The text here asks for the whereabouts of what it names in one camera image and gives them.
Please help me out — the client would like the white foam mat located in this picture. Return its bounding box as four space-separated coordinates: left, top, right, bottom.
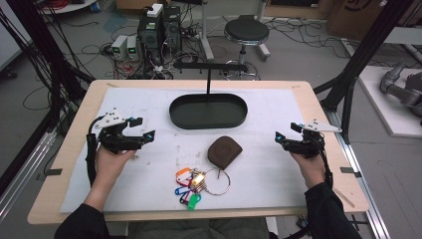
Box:
59 87 309 214

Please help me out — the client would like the white box on tower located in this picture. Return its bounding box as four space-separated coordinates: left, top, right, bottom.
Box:
145 3 164 19

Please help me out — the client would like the brown leather pouch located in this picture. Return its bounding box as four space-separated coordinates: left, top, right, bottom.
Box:
207 134 244 171

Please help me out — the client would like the aluminium rail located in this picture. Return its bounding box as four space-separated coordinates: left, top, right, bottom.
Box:
325 109 392 239
0 129 58 222

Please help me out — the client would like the black frame post with cables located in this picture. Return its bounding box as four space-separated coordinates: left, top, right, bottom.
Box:
0 0 96 133

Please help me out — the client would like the cardboard box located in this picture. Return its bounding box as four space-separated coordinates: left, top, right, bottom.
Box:
325 0 422 43

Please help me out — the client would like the black round stool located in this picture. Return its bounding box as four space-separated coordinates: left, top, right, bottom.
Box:
223 14 271 82

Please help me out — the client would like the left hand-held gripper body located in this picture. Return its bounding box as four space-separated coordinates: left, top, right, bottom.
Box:
98 108 144 154

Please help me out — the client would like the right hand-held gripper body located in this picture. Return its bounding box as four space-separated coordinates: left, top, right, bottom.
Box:
284 119 342 158

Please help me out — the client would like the person's right hand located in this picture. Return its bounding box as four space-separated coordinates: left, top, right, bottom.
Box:
290 152 326 189

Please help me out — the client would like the black computer tower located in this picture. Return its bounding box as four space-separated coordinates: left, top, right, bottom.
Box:
136 13 164 66
162 4 182 53

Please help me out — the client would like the black floor cable loop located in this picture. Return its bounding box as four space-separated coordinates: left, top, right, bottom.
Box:
21 85 52 113

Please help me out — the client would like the grey power supply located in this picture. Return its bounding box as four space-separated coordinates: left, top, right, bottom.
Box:
110 34 129 62
126 35 140 62

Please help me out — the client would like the white metal stand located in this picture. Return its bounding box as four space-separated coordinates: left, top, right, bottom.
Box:
198 0 216 63

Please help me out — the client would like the right hand-held gripper cable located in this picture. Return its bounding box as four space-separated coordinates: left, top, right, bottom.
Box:
316 131 334 190

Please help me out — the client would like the person's left hand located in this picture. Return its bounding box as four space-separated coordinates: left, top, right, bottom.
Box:
95 147 137 182

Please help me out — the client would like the black oval tray with rack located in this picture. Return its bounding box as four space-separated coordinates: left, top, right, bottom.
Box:
168 62 249 130

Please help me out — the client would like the tangle of black floor cables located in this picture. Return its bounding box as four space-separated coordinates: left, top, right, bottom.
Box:
265 16 352 63

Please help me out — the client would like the key ring with coloured tags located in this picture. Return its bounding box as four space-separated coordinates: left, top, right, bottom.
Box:
174 166 232 212

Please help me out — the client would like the white platform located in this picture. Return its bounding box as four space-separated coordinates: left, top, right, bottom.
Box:
357 65 422 138

